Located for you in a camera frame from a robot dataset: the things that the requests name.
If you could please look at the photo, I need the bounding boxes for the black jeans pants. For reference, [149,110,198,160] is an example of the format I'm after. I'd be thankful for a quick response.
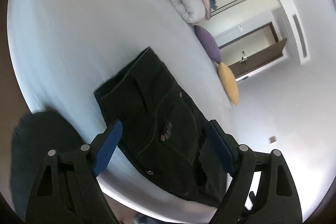
[94,48,226,207]

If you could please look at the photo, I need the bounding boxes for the yellow pillow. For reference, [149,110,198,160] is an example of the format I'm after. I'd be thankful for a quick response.
[218,62,239,106]

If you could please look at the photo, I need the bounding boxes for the brown wooden door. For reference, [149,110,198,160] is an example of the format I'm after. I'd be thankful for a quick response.
[219,22,287,79]

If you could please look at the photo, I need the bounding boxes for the purple pillow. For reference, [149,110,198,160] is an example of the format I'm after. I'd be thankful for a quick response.
[194,25,222,64]

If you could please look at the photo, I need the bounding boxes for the bed with white sheet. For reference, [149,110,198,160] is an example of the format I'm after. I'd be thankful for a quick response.
[6,0,240,224]

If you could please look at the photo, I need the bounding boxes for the folded blue denim garment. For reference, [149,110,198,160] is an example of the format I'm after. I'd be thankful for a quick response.
[209,0,218,11]

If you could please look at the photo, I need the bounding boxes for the wall socket near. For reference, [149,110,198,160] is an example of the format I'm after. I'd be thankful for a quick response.
[269,136,277,143]

